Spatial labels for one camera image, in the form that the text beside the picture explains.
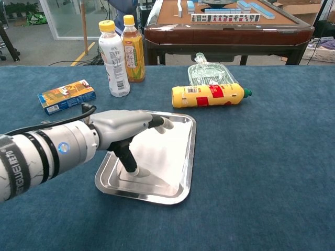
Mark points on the brown mahjong table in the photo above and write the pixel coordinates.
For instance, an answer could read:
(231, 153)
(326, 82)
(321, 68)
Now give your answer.
(225, 36)

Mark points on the purple cloth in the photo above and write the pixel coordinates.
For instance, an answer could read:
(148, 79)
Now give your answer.
(329, 43)

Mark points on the blue table cloth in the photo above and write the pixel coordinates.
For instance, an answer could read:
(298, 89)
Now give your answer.
(261, 157)

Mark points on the cardboard box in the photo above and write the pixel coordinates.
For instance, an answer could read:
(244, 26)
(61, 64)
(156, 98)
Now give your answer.
(301, 10)

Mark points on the white plastic basket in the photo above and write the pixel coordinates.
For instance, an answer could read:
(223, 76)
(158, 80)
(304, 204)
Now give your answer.
(322, 54)

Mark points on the amber tea bottle yellow cap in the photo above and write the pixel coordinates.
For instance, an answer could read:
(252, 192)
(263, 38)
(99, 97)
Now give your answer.
(134, 57)

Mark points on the blue-backed mahjong tile row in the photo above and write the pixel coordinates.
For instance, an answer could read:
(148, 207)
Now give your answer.
(244, 5)
(222, 10)
(263, 11)

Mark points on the white bottle yellow cap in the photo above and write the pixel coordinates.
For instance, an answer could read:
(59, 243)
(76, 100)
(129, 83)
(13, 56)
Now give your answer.
(116, 68)

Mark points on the silver metal tray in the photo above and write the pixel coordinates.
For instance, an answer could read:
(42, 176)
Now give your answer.
(190, 157)

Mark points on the green dustpan brush set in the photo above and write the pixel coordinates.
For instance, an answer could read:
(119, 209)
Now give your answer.
(206, 73)

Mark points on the green potted plants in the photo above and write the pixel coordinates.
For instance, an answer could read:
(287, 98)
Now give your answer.
(18, 9)

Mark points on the face-up mahjong tile row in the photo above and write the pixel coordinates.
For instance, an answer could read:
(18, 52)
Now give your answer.
(225, 17)

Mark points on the black stand leg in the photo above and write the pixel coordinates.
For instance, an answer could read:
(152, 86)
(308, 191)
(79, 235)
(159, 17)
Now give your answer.
(9, 43)

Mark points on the wooden pole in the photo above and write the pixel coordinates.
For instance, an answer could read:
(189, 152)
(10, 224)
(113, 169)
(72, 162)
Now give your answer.
(83, 26)

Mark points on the yellow blue snack box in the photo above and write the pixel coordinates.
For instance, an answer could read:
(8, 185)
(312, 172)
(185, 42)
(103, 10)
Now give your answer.
(68, 96)

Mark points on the blue-backed mahjong tile stack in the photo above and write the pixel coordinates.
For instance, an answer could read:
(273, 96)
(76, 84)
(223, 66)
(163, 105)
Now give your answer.
(190, 7)

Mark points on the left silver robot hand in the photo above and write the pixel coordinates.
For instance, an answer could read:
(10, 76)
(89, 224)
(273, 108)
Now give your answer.
(120, 125)

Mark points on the yellow bottle green cap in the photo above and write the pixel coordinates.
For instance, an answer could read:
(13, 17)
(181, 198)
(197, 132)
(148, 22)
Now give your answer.
(209, 95)

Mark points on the white upright mahjong tile stack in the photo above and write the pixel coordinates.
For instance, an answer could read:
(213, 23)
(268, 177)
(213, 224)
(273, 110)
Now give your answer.
(180, 8)

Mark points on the green bag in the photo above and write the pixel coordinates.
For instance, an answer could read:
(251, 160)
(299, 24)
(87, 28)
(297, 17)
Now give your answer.
(36, 18)

